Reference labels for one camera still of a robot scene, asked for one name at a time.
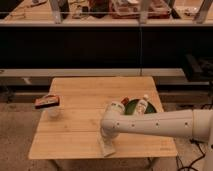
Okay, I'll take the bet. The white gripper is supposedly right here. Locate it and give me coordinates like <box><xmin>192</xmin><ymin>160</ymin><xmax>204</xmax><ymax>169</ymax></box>
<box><xmin>100</xmin><ymin>129</ymin><xmax>118</xmax><ymax>142</ymax></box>

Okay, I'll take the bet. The white sponge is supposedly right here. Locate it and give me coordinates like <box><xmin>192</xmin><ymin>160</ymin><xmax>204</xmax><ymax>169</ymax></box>
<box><xmin>98</xmin><ymin>135</ymin><xmax>116</xmax><ymax>157</ymax></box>

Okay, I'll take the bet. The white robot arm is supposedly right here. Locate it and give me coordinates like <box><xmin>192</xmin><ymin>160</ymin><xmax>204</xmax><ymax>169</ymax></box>
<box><xmin>99</xmin><ymin>101</ymin><xmax>213</xmax><ymax>171</ymax></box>

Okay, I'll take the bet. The green plate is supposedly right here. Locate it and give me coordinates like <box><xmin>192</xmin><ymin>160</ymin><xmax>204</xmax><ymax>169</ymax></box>
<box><xmin>125</xmin><ymin>99</ymin><xmax>157</xmax><ymax>115</ymax></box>

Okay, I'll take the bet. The wooden folding table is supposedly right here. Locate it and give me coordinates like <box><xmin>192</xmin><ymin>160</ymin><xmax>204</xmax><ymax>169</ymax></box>
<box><xmin>28</xmin><ymin>76</ymin><xmax>178</xmax><ymax>171</ymax></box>

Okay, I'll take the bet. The small red brown item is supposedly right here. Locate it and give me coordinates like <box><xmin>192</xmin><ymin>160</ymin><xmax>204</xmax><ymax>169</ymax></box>
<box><xmin>121</xmin><ymin>97</ymin><xmax>129</xmax><ymax>105</ymax></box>

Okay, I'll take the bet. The white bottle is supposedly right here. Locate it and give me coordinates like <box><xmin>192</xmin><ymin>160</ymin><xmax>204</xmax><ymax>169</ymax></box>
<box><xmin>134</xmin><ymin>94</ymin><xmax>149</xmax><ymax>115</ymax></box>

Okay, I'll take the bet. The clear plastic cup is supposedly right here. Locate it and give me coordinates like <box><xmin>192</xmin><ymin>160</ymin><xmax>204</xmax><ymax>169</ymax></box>
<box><xmin>46</xmin><ymin>106</ymin><xmax>61</xmax><ymax>118</ymax></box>

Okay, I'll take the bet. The orange black snack packet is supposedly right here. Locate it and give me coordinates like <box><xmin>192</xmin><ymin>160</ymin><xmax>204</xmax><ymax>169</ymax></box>
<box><xmin>34</xmin><ymin>94</ymin><xmax>60</xmax><ymax>109</ymax></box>

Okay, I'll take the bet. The long workbench shelf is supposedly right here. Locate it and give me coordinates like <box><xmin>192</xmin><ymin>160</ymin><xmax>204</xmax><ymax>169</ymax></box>
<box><xmin>0</xmin><ymin>0</ymin><xmax>213</xmax><ymax>27</ymax></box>

